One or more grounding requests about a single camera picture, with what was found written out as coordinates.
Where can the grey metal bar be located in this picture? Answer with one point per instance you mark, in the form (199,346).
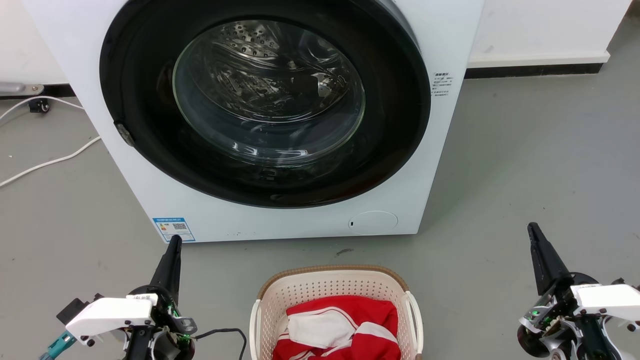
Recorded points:
(20,88)

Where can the round white filter cover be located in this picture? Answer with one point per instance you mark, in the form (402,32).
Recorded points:
(374,223)

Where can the small black floor bracket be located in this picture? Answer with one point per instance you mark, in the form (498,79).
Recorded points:
(39,105)

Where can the blue energy label sticker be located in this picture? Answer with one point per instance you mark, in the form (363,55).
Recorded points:
(173,229)

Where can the white cabinet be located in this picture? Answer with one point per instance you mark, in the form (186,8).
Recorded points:
(25,45)
(540,30)

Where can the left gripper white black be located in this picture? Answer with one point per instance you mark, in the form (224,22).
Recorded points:
(110,315)

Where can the red and white garment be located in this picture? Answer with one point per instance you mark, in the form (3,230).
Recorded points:
(365,312)

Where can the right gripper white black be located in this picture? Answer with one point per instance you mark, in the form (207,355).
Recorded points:
(600,300)

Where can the cream plastic laundry basket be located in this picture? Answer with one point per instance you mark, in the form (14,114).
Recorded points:
(325,285)

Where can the black round washer door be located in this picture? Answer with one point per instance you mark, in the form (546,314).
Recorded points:
(140,100)

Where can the small text sticker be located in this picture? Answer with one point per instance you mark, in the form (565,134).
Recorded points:
(442,83)

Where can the white front-load washing machine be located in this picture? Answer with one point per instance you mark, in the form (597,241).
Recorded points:
(150,200)

